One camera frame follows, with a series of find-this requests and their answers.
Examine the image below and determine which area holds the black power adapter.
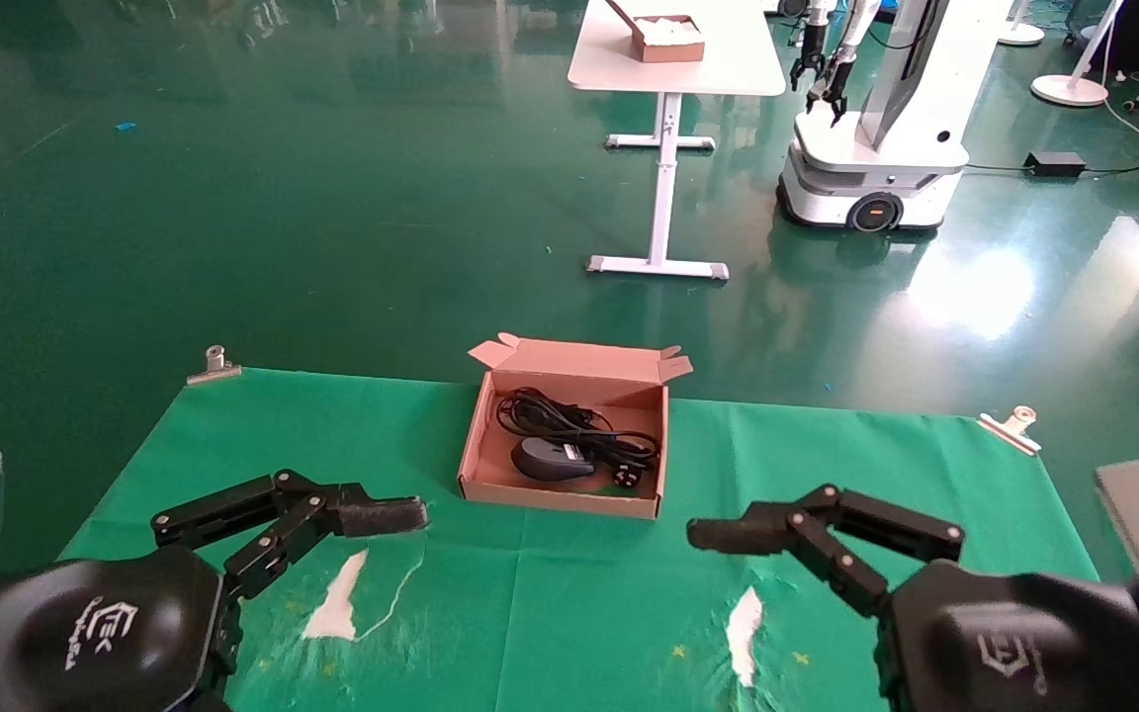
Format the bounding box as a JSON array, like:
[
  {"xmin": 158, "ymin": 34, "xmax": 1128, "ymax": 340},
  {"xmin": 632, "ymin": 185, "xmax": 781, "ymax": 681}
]
[{"xmin": 1024, "ymin": 150, "xmax": 1087, "ymax": 179}]

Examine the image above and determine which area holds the open brown cardboard box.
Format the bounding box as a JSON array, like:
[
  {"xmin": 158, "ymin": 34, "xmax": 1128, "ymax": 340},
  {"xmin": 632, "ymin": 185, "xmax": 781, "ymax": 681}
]
[{"xmin": 455, "ymin": 332, "xmax": 694, "ymax": 521}]

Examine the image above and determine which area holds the small brown cardboard box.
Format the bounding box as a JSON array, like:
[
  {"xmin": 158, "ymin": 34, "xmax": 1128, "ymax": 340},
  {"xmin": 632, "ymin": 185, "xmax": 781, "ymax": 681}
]
[{"xmin": 607, "ymin": 0, "xmax": 707, "ymax": 64}]

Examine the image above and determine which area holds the white table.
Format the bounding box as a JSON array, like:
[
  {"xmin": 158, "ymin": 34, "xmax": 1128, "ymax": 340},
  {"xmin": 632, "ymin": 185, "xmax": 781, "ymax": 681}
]
[{"xmin": 568, "ymin": 0, "xmax": 788, "ymax": 280}]

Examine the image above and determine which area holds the small black robot gripper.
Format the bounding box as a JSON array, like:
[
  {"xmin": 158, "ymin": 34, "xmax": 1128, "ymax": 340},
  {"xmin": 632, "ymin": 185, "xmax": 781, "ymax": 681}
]
[
  {"xmin": 807, "ymin": 0, "xmax": 877, "ymax": 127},
  {"xmin": 789, "ymin": 0, "xmax": 830, "ymax": 93}
]

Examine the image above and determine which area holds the white packing material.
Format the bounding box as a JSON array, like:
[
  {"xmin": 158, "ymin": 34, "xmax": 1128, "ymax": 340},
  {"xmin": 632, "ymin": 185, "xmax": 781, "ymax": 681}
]
[{"xmin": 634, "ymin": 14, "xmax": 704, "ymax": 43}]

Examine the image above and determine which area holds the torn green tablecloth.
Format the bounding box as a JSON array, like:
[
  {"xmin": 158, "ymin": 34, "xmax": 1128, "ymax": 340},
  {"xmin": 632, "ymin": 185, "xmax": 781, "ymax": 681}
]
[{"xmin": 60, "ymin": 366, "xmax": 1102, "ymax": 712}]

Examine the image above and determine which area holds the white fan stand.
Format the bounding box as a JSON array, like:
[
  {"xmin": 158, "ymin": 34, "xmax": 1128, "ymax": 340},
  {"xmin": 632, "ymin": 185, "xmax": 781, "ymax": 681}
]
[
  {"xmin": 997, "ymin": 0, "xmax": 1047, "ymax": 46},
  {"xmin": 1031, "ymin": 0, "xmax": 1124, "ymax": 107}
]

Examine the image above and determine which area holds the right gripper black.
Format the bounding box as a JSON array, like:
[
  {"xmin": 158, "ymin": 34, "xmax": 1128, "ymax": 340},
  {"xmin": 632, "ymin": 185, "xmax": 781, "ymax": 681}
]
[{"xmin": 686, "ymin": 485, "xmax": 1139, "ymax": 712}]

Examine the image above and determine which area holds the white wheeled robot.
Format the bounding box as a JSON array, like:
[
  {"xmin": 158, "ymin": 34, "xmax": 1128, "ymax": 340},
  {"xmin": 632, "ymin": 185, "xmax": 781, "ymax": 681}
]
[{"xmin": 777, "ymin": 0, "xmax": 1010, "ymax": 233}]

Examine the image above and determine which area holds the metal binder clip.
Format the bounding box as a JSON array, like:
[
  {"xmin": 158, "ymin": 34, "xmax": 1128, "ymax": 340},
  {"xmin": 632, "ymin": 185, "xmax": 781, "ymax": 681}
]
[
  {"xmin": 977, "ymin": 405, "xmax": 1043, "ymax": 456},
  {"xmin": 186, "ymin": 344, "xmax": 242, "ymax": 387}
]

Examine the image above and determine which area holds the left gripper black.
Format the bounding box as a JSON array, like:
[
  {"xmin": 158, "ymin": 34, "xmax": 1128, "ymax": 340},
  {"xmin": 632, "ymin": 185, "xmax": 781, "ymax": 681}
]
[{"xmin": 0, "ymin": 472, "xmax": 429, "ymax": 712}]

